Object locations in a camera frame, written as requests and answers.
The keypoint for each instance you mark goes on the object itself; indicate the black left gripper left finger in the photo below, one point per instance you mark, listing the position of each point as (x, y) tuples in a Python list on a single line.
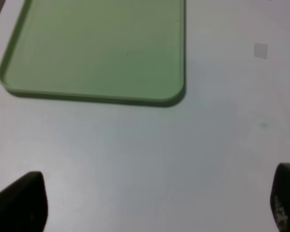
[(24, 205)]

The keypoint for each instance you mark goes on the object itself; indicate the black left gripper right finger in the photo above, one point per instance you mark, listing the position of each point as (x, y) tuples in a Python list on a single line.
[(280, 197)]

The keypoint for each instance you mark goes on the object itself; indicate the light green plastic tray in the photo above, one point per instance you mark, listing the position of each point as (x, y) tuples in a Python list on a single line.
[(112, 51)]

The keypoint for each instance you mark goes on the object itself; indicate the clear tape piece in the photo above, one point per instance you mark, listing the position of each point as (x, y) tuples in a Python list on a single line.
[(261, 50)]

